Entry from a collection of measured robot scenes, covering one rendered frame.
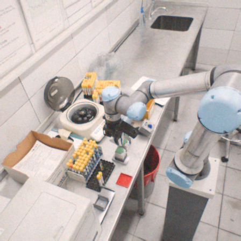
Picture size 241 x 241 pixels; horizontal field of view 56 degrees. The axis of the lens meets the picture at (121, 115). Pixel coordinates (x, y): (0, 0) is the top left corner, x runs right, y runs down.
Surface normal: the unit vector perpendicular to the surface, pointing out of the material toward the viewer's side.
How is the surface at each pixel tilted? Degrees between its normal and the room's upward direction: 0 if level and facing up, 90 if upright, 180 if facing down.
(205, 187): 5
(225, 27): 90
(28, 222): 0
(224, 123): 84
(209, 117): 84
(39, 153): 1
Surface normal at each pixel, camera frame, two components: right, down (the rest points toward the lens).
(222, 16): -0.40, 0.66
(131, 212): -0.07, -0.72
